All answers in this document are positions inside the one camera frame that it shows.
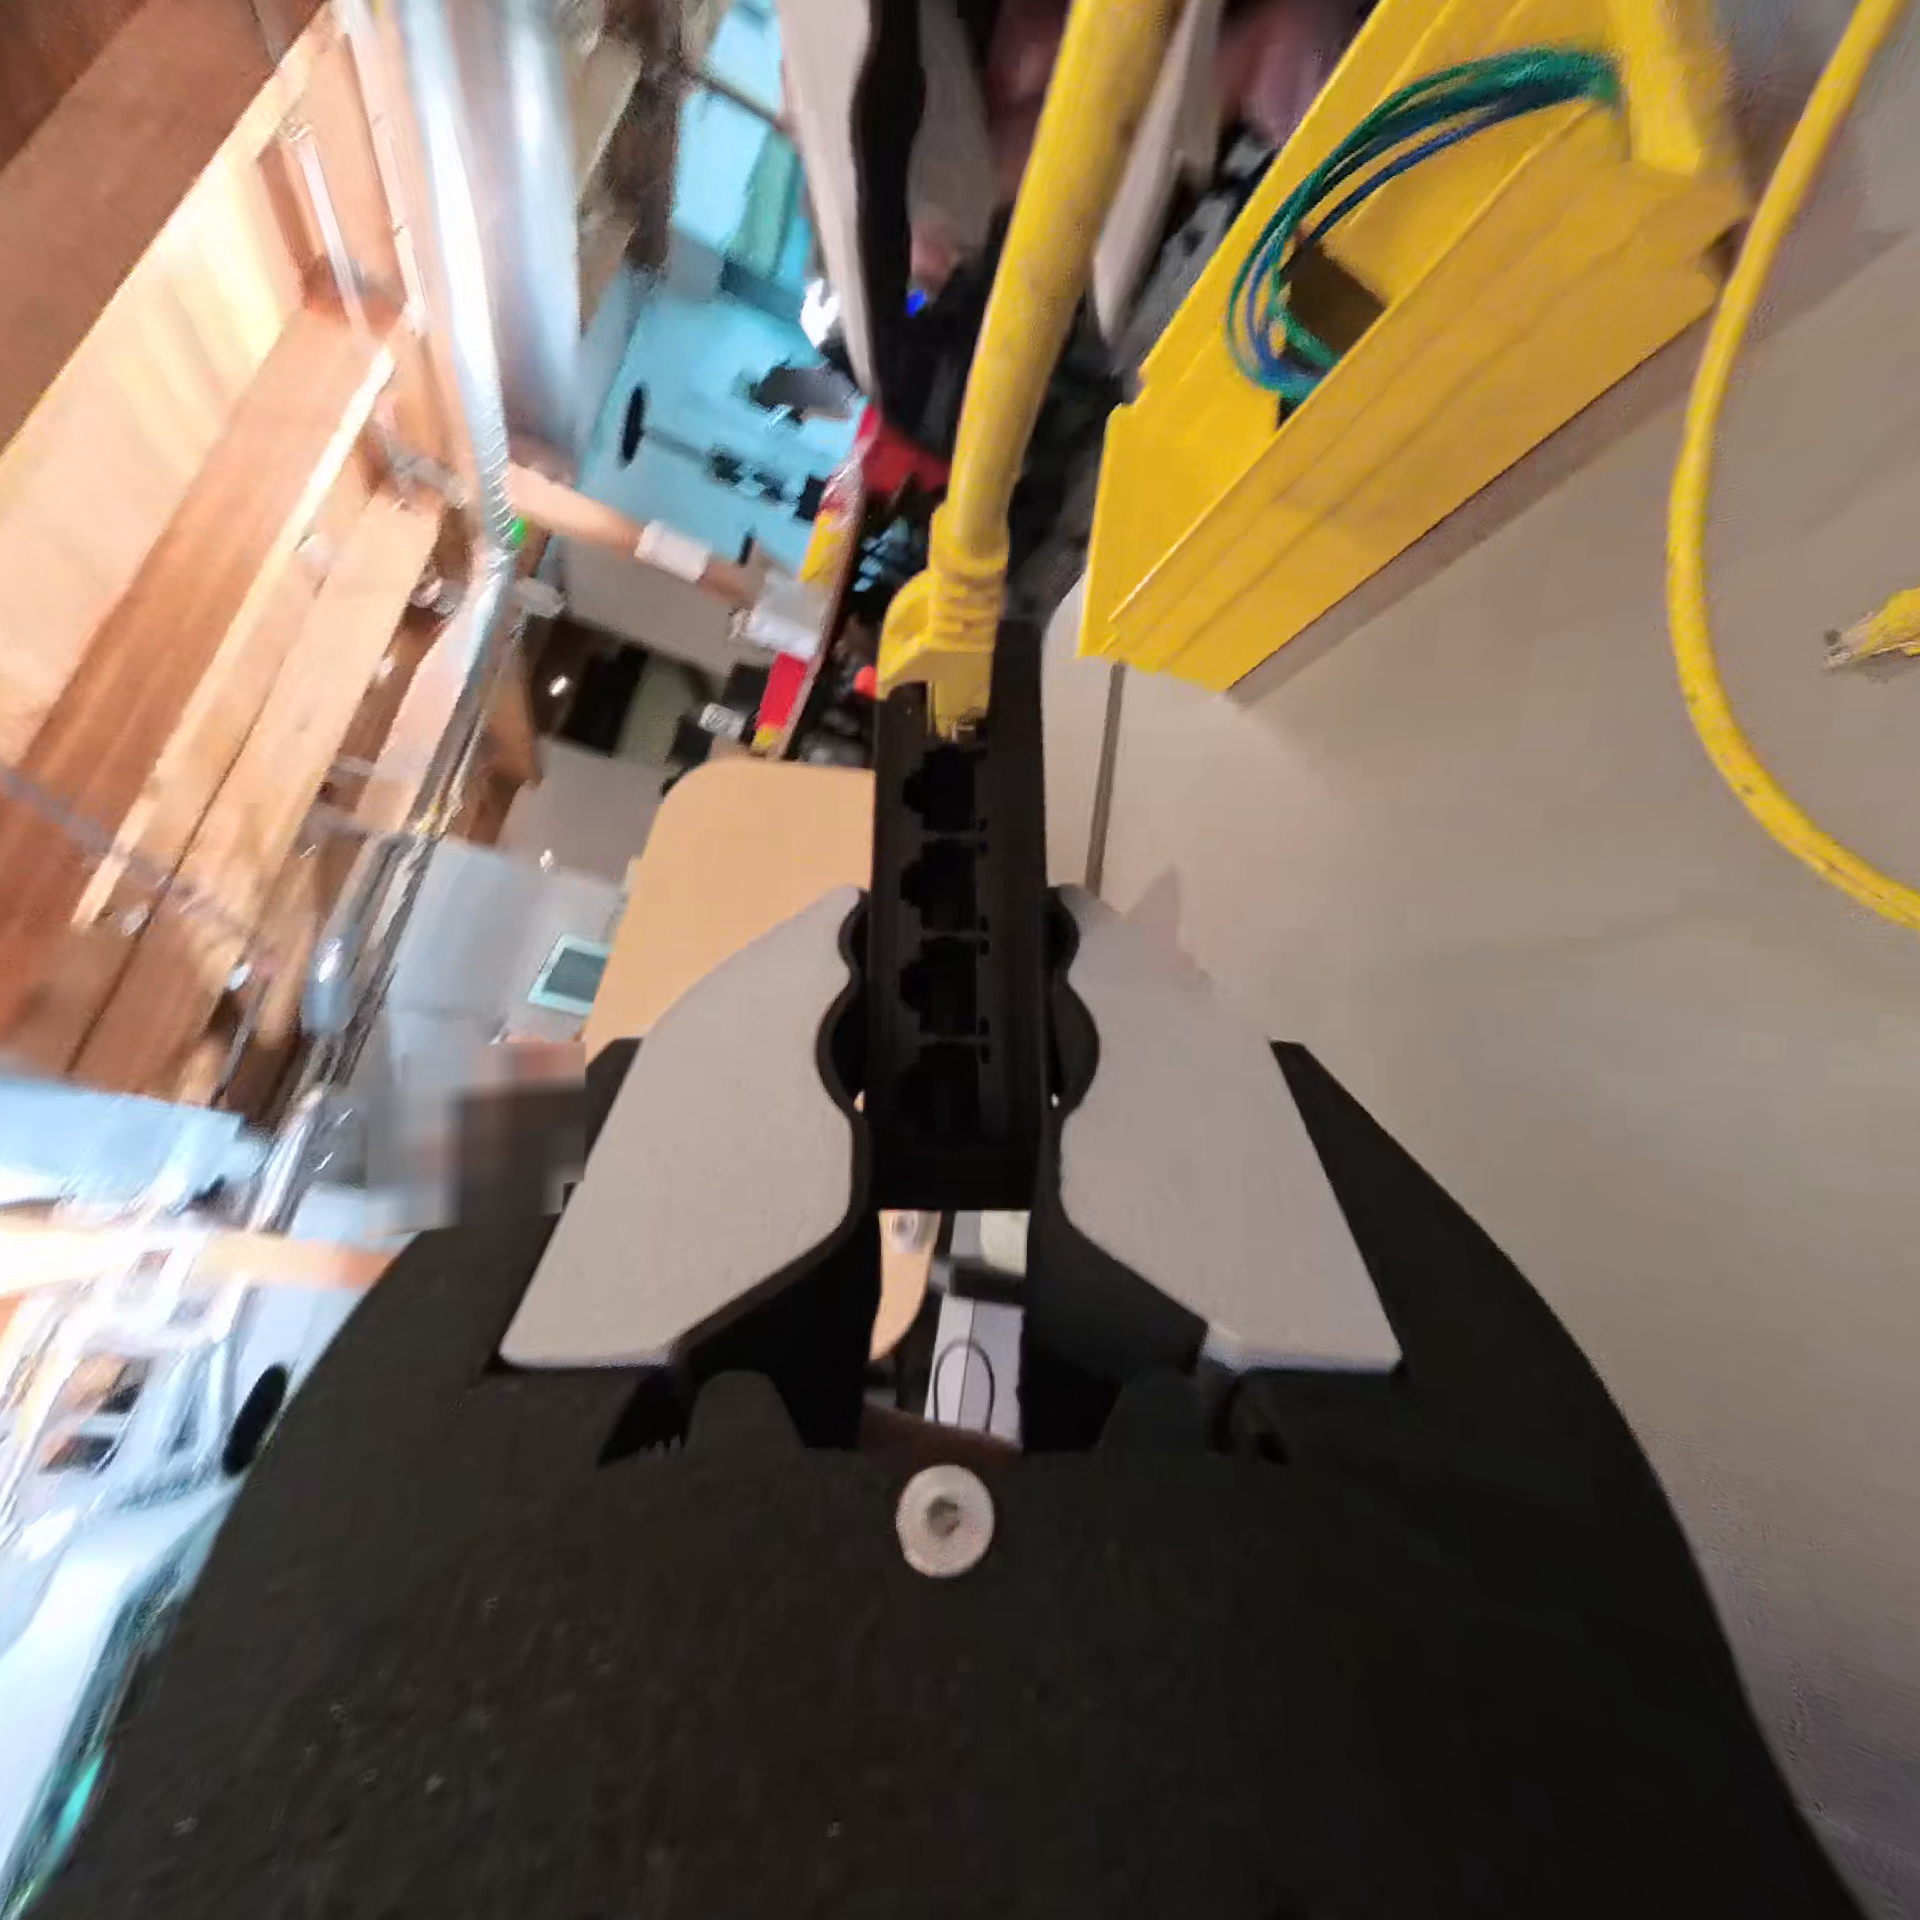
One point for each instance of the yellow storage bin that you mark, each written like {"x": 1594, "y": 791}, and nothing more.
{"x": 1349, "y": 451}

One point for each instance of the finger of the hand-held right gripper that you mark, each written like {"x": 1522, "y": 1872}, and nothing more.
{"x": 1154, "y": 149}
{"x": 826, "y": 149}

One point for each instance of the black ethernet switch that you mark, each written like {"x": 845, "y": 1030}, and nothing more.
{"x": 960, "y": 1177}

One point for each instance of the silver air duct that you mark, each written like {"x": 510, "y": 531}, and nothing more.
{"x": 494, "y": 224}

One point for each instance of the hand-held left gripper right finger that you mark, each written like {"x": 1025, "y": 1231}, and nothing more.
{"x": 1214, "y": 1184}

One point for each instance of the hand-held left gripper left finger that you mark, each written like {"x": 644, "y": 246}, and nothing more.
{"x": 705, "y": 1184}

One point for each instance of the wooden stand with white base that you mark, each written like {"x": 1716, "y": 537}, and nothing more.
{"x": 735, "y": 870}

